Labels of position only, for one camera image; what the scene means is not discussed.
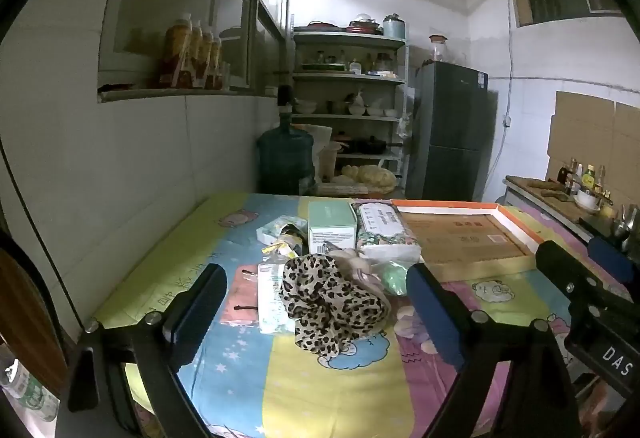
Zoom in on green water jug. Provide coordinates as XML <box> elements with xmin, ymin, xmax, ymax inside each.
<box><xmin>257</xmin><ymin>84</ymin><xmax>316</xmax><ymax>195</ymax></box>

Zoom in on metal kitchen shelf rack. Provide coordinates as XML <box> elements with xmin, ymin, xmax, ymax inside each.
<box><xmin>291</xmin><ymin>14</ymin><xmax>410</xmax><ymax>190</ymax></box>

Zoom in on kitchen counter with bottles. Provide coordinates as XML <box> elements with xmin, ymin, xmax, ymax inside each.
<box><xmin>506</xmin><ymin>159</ymin><xmax>639</xmax><ymax>264</ymax></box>

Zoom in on floral tissue pack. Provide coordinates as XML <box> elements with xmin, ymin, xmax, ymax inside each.
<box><xmin>352</xmin><ymin>201</ymin><xmax>421</xmax><ymax>264</ymax></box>

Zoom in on steel kettle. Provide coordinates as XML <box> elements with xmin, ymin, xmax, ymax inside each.
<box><xmin>611</xmin><ymin>204</ymin><xmax>639</xmax><ymax>239</ymax></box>

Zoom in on small white tissue pack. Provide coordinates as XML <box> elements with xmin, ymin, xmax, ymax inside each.
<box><xmin>256</xmin><ymin>215</ymin><xmax>308</xmax><ymax>245</ymax></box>

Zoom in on leopard print scarf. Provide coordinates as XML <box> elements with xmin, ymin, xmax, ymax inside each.
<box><xmin>280</xmin><ymin>254</ymin><xmax>390</xmax><ymax>362</ymax></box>

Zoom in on cardboard wall sheets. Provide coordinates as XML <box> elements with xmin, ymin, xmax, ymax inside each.
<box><xmin>547</xmin><ymin>92</ymin><xmax>640</xmax><ymax>206</ymax></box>

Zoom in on dark grey refrigerator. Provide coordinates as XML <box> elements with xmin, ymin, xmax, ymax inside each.
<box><xmin>405</xmin><ymin>61</ymin><xmax>496</xmax><ymax>201</ymax></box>

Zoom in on yellow dried food bag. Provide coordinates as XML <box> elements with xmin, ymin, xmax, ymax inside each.
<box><xmin>342</xmin><ymin>164</ymin><xmax>397</xmax><ymax>193</ymax></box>

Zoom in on orange drink bottles row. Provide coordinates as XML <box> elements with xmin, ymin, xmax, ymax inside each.
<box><xmin>156</xmin><ymin>13</ymin><xmax>224</xmax><ymax>91</ymax></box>

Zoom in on orange rimmed cardboard tray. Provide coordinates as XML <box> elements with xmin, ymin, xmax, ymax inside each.
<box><xmin>394</xmin><ymin>200</ymin><xmax>544</xmax><ymax>282</ymax></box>

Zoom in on mint green carton box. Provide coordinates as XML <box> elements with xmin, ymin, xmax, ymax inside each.
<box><xmin>307</xmin><ymin>199</ymin><xmax>358</xmax><ymax>254</ymax></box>

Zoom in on pink towel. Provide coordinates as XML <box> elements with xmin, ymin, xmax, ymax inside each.
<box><xmin>220</xmin><ymin>265</ymin><xmax>258</xmax><ymax>327</ymax></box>

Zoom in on green cloth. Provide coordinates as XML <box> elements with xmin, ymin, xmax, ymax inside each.
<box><xmin>376</xmin><ymin>262</ymin><xmax>411</xmax><ymax>296</ymax></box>

